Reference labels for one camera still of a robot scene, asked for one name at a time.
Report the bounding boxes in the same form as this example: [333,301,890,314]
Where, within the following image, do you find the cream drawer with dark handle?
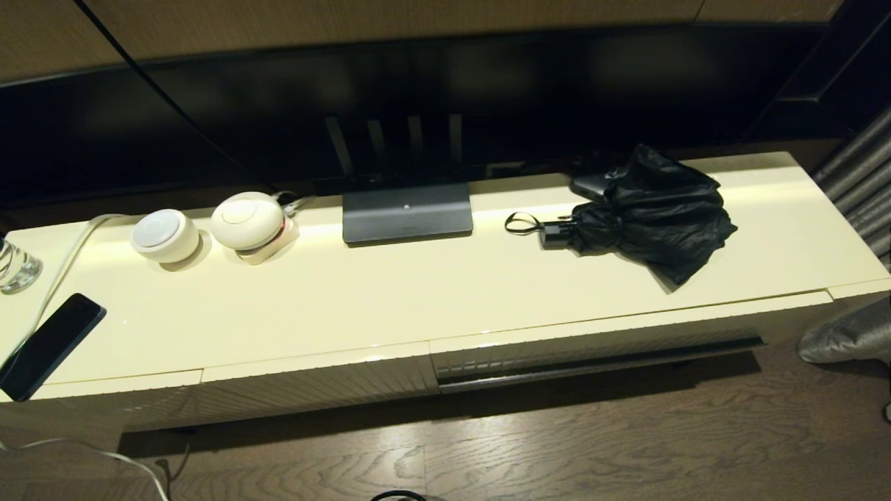
[429,289,835,395]

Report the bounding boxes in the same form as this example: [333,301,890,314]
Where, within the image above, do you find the black umbrella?
[505,144,739,287]

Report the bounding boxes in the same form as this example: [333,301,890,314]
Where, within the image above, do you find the cream ribbed cabinet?
[0,151,891,436]

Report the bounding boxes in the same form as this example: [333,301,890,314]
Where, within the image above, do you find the black set-top box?
[570,170,617,202]

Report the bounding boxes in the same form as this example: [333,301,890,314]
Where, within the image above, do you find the black flat screen television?
[0,21,836,209]

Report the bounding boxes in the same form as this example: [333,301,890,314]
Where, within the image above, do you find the cream device dock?
[235,216,301,266]

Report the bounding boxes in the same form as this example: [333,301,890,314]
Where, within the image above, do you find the wide cream ribbed cabinet door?
[200,341,441,422]

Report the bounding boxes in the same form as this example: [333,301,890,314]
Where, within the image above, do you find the white dome shaped device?
[210,191,286,251]

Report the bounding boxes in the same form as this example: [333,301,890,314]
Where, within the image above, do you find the small white round speaker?
[130,208,201,264]

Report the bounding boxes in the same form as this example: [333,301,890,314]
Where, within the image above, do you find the narrow cream ribbed cabinet door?
[31,369,204,432]

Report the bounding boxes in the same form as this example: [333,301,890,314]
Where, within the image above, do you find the black smartphone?
[0,293,108,402]

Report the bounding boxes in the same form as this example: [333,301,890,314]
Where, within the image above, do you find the clear drinking glass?
[0,237,44,294]

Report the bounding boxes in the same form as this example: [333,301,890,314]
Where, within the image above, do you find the grey television base plate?
[342,182,475,245]

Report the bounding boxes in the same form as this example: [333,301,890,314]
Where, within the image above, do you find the white plug cables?
[275,189,317,214]

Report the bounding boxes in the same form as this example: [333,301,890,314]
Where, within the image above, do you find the thin black hanging cable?
[73,0,262,178]

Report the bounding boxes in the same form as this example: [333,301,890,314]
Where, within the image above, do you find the white charging cable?
[0,213,171,501]

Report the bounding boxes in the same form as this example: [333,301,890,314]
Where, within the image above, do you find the dark wooden wall frame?
[748,0,891,140]

